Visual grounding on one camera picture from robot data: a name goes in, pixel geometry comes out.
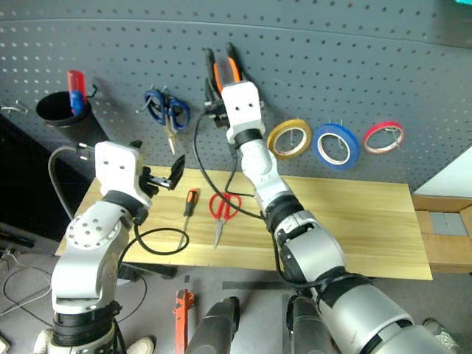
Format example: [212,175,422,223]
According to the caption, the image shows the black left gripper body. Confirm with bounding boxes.
[141,165,175,198]

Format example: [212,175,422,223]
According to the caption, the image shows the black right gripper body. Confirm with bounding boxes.
[203,98,231,131]

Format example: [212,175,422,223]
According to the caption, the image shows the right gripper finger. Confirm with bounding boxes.
[204,82,223,107]

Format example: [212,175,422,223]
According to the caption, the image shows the orange black pliers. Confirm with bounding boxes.
[204,41,243,97]

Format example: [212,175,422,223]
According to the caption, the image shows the silver pegboard hook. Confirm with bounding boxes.
[135,86,169,114]
[0,98,30,115]

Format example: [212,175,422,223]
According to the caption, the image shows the yellow tape roll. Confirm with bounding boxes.
[265,118,313,161]

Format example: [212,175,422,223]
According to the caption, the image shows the grey pegboard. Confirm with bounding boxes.
[0,0,472,193]

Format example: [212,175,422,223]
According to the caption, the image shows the blue tape roll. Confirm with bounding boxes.
[311,122,361,172]

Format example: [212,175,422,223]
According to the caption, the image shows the red tape roll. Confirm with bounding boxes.
[362,120,406,156]

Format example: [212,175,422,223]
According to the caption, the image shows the orange black screwdriver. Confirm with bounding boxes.
[176,187,201,251]

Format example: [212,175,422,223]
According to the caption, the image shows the red blue screwdriver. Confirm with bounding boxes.
[66,69,88,117]

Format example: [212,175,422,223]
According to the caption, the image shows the black cup holder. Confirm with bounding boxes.
[35,91,110,149]

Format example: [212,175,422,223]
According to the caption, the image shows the orange clamp tool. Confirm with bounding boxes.
[172,288,196,354]

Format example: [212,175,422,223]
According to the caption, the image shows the dark rounded robot leg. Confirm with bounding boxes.
[184,295,241,354]
[285,294,333,354]

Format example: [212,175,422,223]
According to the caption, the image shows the white shoe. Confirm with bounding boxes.
[125,336,156,354]

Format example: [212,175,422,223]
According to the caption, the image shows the white board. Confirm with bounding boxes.
[412,146,472,202]

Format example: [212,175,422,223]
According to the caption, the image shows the grey block in box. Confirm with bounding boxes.
[430,211,467,235]

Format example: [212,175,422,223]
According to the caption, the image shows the cardboard box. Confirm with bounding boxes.
[412,194,472,274]

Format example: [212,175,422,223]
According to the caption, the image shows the grey shoe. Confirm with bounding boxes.
[423,317,461,352]

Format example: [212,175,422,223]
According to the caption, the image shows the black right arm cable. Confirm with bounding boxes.
[192,109,326,296]

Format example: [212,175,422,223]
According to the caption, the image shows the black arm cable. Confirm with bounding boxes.
[117,212,191,282]
[192,109,326,296]

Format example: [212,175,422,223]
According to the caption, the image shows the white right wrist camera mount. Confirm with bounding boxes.
[220,82,266,143]

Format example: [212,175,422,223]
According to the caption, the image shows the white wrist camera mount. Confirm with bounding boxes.
[220,82,266,143]
[94,140,153,207]

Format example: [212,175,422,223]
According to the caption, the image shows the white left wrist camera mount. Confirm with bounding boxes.
[94,140,153,207]

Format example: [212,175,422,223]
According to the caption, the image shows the blue handled scissors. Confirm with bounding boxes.
[142,88,192,156]

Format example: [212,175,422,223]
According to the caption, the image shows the red handled scissors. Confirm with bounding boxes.
[208,192,243,250]

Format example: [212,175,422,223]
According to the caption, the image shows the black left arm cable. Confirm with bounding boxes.
[117,212,191,282]

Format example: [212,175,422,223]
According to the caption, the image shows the grey left arm hose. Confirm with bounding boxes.
[47,142,98,219]

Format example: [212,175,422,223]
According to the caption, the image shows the thin floor cable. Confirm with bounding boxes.
[0,264,53,319]

